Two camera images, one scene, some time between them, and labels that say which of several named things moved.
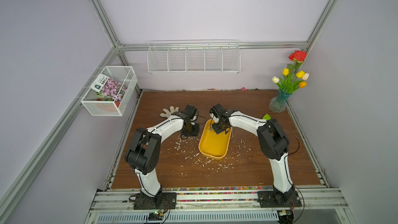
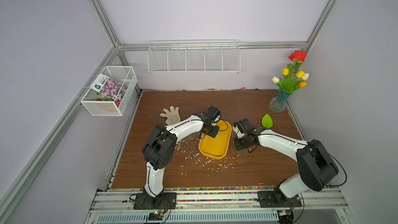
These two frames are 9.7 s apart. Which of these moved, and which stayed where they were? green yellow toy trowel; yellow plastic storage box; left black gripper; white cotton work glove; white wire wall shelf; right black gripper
Moved: left black gripper; right black gripper
Stayed: yellow plastic storage box; white wire wall shelf; green yellow toy trowel; white cotton work glove
